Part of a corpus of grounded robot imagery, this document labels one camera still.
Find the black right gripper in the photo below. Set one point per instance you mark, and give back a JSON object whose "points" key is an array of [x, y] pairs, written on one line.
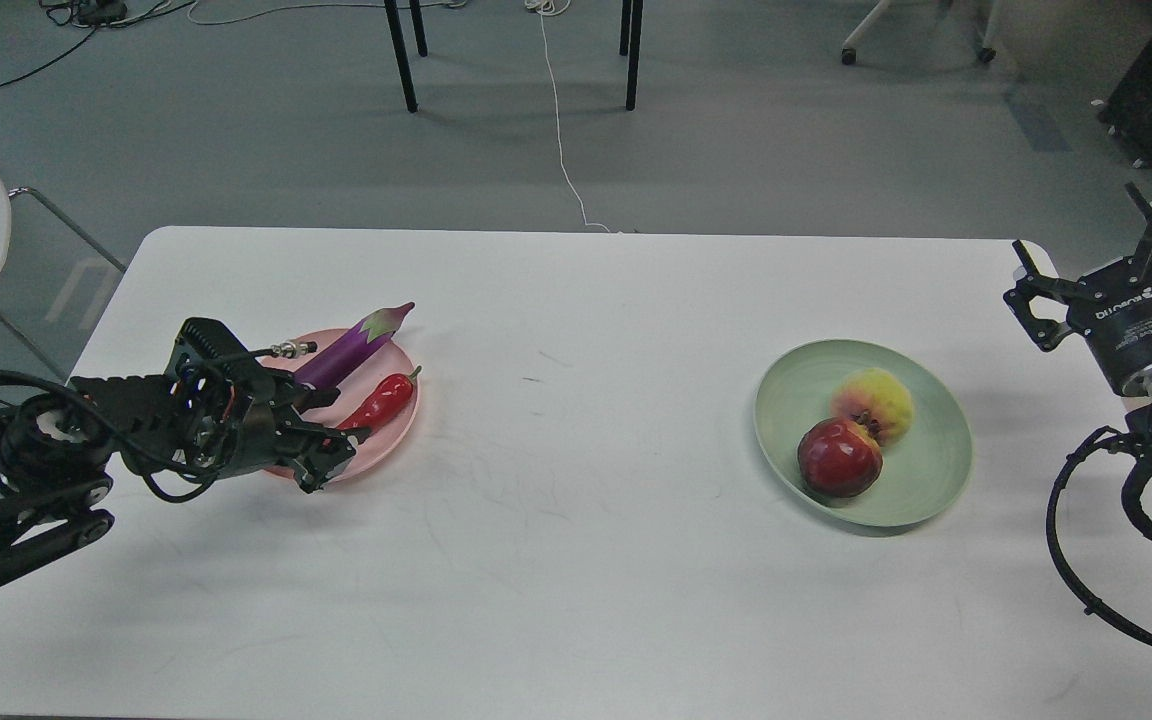
{"points": [[1141, 325]]}

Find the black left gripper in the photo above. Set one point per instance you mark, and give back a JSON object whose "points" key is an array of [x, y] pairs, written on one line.
{"points": [[212, 410]]}

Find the red chili pepper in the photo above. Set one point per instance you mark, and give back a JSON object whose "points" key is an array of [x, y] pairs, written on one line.
{"points": [[386, 401]]}

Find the purple eggplant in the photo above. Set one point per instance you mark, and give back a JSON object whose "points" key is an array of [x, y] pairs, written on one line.
{"points": [[327, 368]]}

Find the yellow pink peach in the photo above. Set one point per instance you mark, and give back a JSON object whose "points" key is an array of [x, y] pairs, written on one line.
{"points": [[878, 401]]}

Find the red pomegranate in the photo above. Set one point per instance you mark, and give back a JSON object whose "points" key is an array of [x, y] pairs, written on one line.
{"points": [[838, 459]]}

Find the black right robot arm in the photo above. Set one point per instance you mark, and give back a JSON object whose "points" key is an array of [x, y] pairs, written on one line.
{"points": [[1042, 305]]}

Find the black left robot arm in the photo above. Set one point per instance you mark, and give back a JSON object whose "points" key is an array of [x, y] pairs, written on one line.
{"points": [[54, 454]]}

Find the pink plate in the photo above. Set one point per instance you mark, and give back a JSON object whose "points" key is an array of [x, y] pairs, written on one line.
{"points": [[353, 391]]}

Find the green plate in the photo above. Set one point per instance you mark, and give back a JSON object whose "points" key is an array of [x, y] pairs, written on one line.
{"points": [[924, 474]]}

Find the office chair base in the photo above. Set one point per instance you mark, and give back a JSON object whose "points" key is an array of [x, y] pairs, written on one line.
{"points": [[960, 33]]}

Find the black table legs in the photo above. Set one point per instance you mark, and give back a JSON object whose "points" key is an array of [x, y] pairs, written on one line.
{"points": [[510, 45]]}

